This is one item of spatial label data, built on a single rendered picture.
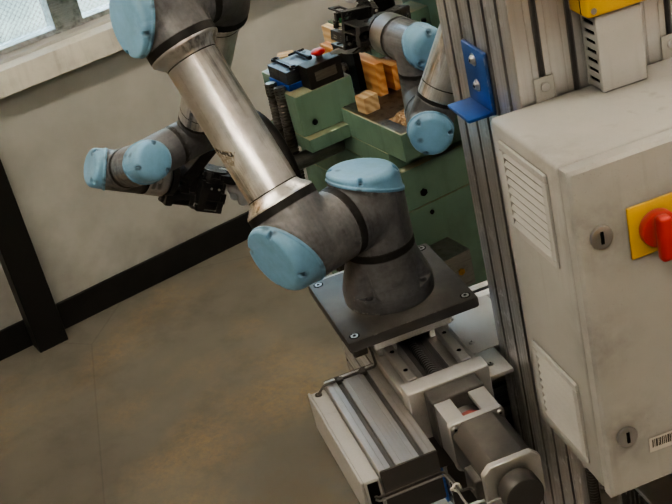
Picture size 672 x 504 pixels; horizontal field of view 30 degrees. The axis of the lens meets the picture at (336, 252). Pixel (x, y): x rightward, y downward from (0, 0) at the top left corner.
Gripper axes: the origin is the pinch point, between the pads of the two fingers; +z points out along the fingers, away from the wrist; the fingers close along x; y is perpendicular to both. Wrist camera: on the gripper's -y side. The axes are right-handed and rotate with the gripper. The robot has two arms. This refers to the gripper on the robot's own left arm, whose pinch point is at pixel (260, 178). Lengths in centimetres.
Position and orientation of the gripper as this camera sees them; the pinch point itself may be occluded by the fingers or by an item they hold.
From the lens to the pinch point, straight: 247.6
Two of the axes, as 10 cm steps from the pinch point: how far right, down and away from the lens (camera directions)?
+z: 8.4, 0.9, 5.4
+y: -2.4, 9.4, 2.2
